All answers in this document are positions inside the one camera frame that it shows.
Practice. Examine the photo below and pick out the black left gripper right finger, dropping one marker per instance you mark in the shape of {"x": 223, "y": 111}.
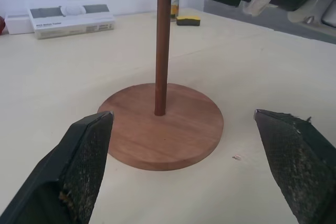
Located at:
{"x": 299, "y": 161}

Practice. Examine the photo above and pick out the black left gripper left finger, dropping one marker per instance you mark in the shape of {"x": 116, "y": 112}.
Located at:
{"x": 65, "y": 171}

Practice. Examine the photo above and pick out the red round object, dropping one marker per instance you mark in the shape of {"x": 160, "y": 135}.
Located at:
{"x": 1, "y": 26}

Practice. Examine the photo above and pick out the brown wooden pole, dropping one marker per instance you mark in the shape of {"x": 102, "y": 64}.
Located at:
{"x": 162, "y": 51}

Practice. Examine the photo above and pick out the white printed product box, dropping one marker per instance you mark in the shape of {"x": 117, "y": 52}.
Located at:
{"x": 71, "y": 23}

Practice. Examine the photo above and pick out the yellow and black sponge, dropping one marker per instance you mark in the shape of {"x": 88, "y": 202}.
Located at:
{"x": 188, "y": 21}

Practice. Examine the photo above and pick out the round wooden base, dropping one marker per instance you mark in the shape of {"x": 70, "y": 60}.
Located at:
{"x": 162, "y": 142}

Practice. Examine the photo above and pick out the plain white box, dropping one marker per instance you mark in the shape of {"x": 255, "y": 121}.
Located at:
{"x": 18, "y": 24}

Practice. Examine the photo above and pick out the small white scrap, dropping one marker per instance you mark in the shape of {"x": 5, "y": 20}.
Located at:
{"x": 237, "y": 157}

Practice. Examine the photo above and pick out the bottle with yellow label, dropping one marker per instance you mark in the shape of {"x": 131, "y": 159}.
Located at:
{"x": 175, "y": 1}

